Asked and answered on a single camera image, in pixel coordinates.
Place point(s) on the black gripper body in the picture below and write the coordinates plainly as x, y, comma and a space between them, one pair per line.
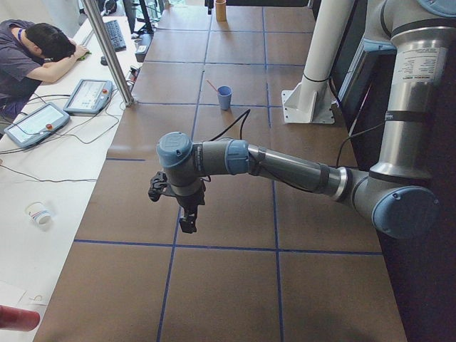
192, 202

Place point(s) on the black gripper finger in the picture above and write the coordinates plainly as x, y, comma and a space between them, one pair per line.
188, 222

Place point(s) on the blue ribbed plastic cup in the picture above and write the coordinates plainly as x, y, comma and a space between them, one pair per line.
224, 97

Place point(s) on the red chopstick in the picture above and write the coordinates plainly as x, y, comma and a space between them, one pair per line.
213, 86

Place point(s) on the white paper cup lying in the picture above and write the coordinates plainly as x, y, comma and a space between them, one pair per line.
39, 214

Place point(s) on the brown cardboard tube cup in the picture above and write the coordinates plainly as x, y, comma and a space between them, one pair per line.
221, 10

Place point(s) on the grey teach pendant far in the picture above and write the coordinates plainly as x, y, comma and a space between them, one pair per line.
89, 97

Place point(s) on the grey teach pendant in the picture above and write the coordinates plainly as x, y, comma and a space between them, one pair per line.
37, 126
89, 97

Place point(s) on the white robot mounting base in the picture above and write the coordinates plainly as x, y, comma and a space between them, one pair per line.
310, 101

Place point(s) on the grey teach pendant near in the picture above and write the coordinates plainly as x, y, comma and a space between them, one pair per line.
37, 126

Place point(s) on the black keyboard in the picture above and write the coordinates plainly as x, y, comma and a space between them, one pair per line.
115, 35

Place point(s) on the white paper sheet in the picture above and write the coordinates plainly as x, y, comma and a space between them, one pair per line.
10, 295

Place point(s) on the red cylinder object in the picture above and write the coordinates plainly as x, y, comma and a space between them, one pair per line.
15, 319

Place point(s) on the black monitor stand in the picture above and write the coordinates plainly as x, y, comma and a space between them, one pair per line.
130, 12

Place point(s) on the person in dark shirt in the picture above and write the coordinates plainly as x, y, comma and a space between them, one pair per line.
32, 54

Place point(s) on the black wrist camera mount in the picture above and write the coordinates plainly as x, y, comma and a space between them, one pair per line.
159, 187

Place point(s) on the aluminium frame post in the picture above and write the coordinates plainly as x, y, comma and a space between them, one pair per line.
97, 23

